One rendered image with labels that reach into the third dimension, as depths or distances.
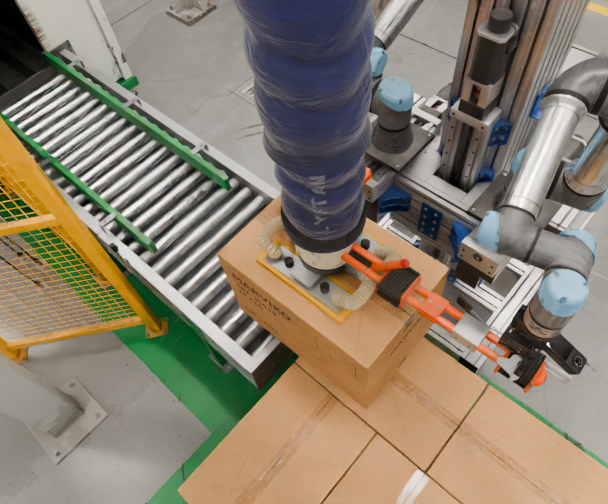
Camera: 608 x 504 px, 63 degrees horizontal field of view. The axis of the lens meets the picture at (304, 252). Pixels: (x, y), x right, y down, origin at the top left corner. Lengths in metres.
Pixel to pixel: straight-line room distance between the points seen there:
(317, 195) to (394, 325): 0.49
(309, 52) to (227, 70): 3.19
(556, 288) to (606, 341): 1.86
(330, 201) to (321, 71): 0.35
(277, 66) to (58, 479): 2.25
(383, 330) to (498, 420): 0.68
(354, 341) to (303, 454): 0.59
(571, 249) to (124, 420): 2.15
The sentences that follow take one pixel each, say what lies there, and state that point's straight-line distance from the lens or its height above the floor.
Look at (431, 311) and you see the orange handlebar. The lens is 1.30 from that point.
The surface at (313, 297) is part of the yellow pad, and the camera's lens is 1.45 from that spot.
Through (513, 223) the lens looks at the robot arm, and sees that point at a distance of 1.07.
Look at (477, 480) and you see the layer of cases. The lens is 1.90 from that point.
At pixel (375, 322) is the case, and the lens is 1.43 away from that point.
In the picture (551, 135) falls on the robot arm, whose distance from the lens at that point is 1.17.
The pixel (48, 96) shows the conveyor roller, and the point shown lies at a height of 0.54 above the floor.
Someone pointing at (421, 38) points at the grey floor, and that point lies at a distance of 4.19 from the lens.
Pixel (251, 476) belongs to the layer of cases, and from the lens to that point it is 1.88.
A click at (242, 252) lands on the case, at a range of 1.58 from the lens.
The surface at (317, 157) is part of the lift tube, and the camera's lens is 1.02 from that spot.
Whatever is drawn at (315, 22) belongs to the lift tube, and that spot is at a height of 1.93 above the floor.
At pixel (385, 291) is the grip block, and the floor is 1.22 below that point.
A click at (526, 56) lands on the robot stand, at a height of 1.45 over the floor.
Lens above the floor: 2.38
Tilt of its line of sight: 57 degrees down
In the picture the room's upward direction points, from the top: 9 degrees counter-clockwise
